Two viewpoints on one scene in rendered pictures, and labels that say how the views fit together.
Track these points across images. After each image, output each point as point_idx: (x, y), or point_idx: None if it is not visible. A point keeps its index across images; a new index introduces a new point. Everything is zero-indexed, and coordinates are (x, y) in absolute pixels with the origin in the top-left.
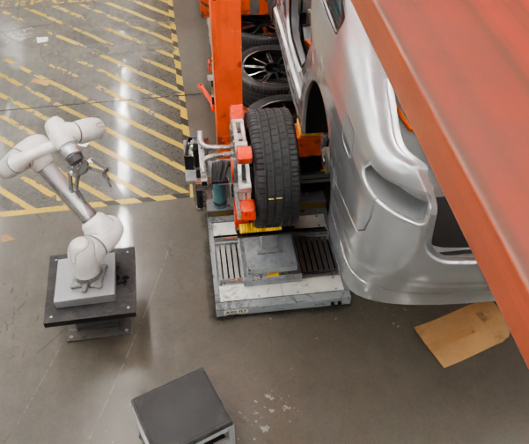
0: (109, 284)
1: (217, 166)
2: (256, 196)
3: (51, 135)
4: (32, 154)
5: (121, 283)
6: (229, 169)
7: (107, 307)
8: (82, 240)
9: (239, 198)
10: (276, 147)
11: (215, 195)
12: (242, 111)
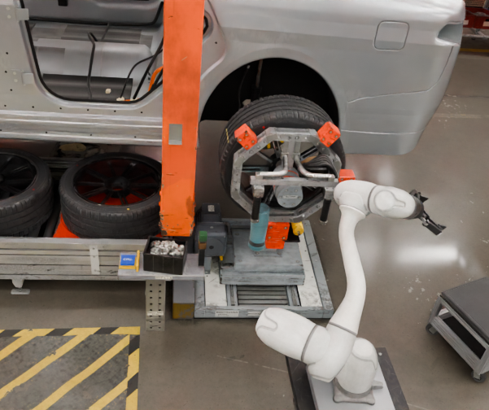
0: None
1: (329, 161)
2: (343, 159)
3: (408, 202)
4: (364, 281)
5: None
6: (297, 176)
7: (384, 373)
8: (359, 343)
9: (338, 175)
10: (320, 113)
11: (265, 233)
12: (250, 128)
